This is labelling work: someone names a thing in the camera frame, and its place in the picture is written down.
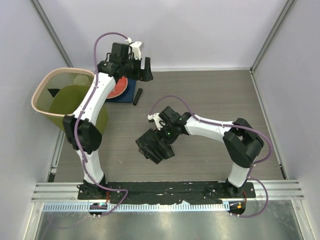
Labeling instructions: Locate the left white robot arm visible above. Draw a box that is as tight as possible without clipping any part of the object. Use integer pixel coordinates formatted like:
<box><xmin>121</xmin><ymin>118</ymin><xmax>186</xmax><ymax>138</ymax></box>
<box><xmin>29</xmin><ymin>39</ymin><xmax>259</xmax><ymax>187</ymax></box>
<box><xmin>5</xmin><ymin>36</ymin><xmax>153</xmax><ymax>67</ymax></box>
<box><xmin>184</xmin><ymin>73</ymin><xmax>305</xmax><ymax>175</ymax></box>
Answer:
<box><xmin>62</xmin><ymin>39</ymin><xmax>153</xmax><ymax>200</ymax></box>

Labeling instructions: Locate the purple cable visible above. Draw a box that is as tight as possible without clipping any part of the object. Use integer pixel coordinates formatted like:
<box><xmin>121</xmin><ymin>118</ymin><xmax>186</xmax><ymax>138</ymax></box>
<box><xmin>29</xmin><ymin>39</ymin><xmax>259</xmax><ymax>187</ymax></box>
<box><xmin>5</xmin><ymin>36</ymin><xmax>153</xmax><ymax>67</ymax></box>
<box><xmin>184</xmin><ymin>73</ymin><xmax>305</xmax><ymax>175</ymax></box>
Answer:
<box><xmin>149</xmin><ymin>95</ymin><xmax>274</xmax><ymax>219</ymax></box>
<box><xmin>74</xmin><ymin>31</ymin><xmax>133</xmax><ymax>230</ymax></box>

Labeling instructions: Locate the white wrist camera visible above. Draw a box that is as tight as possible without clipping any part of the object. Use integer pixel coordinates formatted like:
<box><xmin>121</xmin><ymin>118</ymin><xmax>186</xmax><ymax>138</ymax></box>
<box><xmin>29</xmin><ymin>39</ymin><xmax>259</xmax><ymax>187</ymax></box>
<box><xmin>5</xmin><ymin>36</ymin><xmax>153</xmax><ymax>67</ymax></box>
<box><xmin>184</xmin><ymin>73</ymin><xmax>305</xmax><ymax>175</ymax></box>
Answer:
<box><xmin>147</xmin><ymin>113</ymin><xmax>166</xmax><ymax>131</ymax></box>
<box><xmin>125</xmin><ymin>37</ymin><xmax>144</xmax><ymax>60</ymax></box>

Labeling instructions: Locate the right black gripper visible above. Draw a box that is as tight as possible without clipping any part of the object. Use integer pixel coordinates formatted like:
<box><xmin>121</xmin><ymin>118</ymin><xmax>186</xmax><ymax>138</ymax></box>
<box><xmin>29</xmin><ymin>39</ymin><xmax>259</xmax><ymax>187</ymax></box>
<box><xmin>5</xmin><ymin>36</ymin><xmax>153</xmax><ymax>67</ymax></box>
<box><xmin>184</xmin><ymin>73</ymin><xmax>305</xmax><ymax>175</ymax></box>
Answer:
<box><xmin>152</xmin><ymin>122</ymin><xmax>180</xmax><ymax>151</ymax></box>

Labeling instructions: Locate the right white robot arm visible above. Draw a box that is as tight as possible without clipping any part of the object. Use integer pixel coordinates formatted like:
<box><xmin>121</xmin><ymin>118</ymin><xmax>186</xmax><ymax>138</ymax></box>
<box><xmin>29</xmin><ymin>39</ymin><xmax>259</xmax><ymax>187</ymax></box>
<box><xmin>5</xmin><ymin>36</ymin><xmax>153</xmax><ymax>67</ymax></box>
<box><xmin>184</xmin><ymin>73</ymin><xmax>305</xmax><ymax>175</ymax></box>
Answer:
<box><xmin>148</xmin><ymin>106</ymin><xmax>264</xmax><ymax>198</ymax></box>

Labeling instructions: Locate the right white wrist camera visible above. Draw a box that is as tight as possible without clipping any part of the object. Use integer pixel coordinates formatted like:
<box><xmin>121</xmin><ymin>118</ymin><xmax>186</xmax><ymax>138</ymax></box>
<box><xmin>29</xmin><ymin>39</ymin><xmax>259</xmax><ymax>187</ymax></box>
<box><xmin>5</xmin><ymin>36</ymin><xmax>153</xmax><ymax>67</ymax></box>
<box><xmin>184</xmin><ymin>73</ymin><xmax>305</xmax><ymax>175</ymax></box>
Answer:
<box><xmin>147</xmin><ymin>113</ymin><xmax>166</xmax><ymax>131</ymax></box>

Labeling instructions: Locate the blue tray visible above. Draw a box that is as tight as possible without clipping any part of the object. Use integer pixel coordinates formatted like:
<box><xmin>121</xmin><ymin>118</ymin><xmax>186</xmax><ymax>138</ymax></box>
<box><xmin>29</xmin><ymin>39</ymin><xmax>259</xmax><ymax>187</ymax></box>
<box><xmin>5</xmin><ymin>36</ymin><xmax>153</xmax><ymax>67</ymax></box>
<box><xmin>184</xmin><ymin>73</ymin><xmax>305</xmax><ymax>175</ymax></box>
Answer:
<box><xmin>105</xmin><ymin>79</ymin><xmax>136</xmax><ymax>104</ymax></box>

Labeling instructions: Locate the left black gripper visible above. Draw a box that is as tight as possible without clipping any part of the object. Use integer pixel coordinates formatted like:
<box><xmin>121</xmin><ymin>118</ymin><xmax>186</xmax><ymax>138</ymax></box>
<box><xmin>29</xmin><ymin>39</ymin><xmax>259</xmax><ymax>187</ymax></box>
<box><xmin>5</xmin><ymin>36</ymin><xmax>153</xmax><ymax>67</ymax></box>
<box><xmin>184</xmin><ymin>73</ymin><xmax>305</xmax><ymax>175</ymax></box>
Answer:
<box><xmin>122</xmin><ymin>56</ymin><xmax>153</xmax><ymax>83</ymax></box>

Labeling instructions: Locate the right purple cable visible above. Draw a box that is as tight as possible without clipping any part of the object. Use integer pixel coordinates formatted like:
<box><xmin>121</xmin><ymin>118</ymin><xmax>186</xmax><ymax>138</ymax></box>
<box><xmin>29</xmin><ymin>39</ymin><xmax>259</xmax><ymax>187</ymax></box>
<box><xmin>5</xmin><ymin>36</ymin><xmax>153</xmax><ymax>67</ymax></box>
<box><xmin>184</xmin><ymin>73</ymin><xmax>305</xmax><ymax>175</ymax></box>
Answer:
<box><xmin>149</xmin><ymin>95</ymin><xmax>274</xmax><ymax>219</ymax></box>

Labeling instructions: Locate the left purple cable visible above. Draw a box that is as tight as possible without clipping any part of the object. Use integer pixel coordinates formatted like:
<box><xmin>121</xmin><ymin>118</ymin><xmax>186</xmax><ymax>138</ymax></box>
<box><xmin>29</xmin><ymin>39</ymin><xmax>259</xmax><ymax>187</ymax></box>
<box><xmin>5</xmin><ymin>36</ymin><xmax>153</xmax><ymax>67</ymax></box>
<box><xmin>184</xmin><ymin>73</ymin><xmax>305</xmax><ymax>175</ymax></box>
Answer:
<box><xmin>74</xmin><ymin>31</ymin><xmax>133</xmax><ymax>230</ymax></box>

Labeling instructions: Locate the black trash bag roll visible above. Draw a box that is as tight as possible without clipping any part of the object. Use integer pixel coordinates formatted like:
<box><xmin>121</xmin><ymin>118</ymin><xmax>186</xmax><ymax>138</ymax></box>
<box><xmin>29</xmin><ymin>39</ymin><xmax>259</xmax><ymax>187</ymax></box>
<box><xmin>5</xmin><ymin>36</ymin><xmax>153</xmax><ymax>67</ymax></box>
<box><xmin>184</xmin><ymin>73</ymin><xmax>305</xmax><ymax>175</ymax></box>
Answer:
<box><xmin>132</xmin><ymin>88</ymin><xmax>143</xmax><ymax>106</ymax></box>

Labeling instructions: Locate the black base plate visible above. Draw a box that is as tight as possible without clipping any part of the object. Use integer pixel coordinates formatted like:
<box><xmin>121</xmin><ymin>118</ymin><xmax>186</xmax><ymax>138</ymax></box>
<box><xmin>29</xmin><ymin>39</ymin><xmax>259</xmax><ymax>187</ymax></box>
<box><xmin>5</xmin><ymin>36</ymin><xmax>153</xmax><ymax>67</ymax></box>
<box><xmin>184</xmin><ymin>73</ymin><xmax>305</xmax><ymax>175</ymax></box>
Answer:
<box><xmin>77</xmin><ymin>181</ymin><xmax>256</xmax><ymax>205</ymax></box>

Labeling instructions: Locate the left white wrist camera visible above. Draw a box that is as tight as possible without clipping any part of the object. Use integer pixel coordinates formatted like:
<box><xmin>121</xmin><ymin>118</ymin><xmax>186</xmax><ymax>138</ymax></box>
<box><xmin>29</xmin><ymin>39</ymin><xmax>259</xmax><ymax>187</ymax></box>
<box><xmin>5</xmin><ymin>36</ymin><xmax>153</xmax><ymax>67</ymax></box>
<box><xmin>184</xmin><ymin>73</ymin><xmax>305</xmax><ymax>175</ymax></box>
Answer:
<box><xmin>125</xmin><ymin>37</ymin><xmax>144</xmax><ymax>60</ymax></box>

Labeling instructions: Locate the white slotted cable duct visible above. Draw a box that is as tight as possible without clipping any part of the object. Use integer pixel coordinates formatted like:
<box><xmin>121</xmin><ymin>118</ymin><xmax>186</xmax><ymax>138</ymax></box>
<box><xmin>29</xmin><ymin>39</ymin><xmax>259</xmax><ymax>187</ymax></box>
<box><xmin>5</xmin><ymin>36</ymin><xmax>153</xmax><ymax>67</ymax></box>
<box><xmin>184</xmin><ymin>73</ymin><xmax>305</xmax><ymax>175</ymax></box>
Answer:
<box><xmin>42</xmin><ymin>201</ymin><xmax>230</xmax><ymax>213</ymax></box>

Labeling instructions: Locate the olive green trash bin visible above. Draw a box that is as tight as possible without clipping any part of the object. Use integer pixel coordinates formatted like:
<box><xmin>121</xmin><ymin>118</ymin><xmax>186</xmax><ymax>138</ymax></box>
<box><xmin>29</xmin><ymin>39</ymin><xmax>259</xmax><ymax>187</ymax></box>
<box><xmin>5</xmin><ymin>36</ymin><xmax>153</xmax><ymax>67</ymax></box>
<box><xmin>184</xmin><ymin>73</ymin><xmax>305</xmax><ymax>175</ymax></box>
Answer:
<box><xmin>31</xmin><ymin>67</ymin><xmax>94</xmax><ymax>134</ymax></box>

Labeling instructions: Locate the red patterned plate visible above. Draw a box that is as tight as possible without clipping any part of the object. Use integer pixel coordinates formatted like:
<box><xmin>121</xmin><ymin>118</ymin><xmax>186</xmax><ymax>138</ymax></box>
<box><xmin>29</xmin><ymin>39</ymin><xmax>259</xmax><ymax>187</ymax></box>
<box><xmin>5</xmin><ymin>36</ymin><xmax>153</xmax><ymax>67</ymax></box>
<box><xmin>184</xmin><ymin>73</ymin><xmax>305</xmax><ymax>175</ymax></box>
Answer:
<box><xmin>106</xmin><ymin>77</ymin><xmax>128</xmax><ymax>100</ymax></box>

